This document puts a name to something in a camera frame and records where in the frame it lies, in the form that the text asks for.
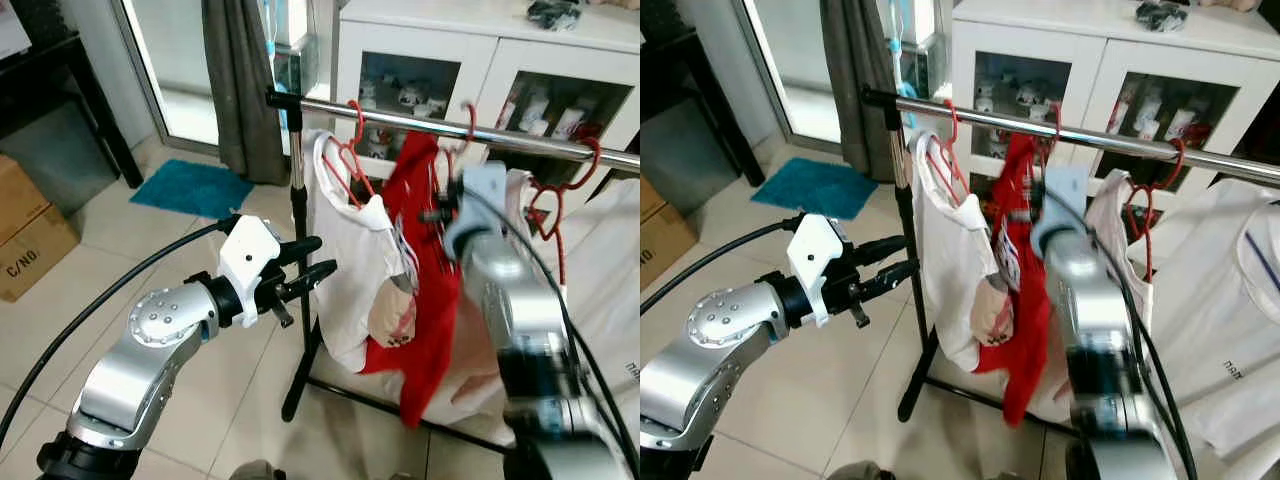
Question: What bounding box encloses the white glass-door cabinet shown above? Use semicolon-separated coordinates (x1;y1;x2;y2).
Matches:
335;0;641;176
950;0;1280;186

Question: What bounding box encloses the black desk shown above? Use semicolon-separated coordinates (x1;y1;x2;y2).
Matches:
0;0;144;191
640;0;761;186

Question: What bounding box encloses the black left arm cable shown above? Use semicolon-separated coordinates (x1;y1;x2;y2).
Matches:
0;217;241;446
640;215;806;316

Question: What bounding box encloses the red plastic hanger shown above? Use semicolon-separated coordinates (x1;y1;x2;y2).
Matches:
320;98;379;211
925;98;973;206
1033;100;1063;191
527;137;603;286
432;100;481;216
1122;138;1186;281

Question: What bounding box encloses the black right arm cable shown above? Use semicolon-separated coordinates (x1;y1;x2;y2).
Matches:
460;185;641;471
1045;190;1196;480

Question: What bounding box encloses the light blue hanging strap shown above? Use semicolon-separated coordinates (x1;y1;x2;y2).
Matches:
885;0;916;129
260;0;288;133

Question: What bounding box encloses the white polo shirt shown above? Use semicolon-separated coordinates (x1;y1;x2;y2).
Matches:
305;130;413;374
912;130;1001;373

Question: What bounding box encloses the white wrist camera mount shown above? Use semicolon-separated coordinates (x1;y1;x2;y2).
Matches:
787;213;844;328
1038;165;1089;236
455;162;508;236
218;215;283;326

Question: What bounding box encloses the grey curtain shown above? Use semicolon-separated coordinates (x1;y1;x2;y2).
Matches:
202;0;291;186
820;0;906;183

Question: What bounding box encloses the glass door white frame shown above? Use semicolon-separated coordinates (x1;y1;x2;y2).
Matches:
725;0;841;143
110;0;226;146

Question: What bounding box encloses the white t-shirt grey print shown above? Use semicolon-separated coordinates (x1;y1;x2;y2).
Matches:
1150;178;1280;471
560;178;641;431

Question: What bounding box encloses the small black bundle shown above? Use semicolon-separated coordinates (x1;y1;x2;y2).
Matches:
1135;0;1191;31
527;0;583;31

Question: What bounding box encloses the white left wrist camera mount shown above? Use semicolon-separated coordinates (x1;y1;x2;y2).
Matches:
218;215;283;326
787;213;844;328

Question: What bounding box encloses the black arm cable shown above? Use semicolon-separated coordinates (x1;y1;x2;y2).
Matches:
1045;190;1196;480
460;185;641;471
0;217;241;446
640;215;806;316

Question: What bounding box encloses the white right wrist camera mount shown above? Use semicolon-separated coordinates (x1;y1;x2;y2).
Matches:
1038;165;1089;236
455;162;508;236

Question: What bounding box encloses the beige patterned garment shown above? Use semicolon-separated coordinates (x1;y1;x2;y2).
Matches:
368;280;418;349
968;280;1013;348

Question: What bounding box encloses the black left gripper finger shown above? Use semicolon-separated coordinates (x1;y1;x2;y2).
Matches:
272;236;324;269
850;234;908;267
280;259;339;304
855;258;919;304

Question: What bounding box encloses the teal floor mat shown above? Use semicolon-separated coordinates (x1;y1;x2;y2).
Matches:
750;157;881;221
128;160;256;221

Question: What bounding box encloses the metal clothes rack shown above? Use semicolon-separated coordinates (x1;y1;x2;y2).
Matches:
265;88;641;456
862;85;1280;441

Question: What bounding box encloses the cardboard box black print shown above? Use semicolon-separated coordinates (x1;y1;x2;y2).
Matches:
0;153;81;303
640;175;671;231

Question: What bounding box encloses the red t-shirt white print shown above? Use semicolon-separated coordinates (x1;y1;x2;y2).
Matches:
360;130;471;429
975;133;1056;428

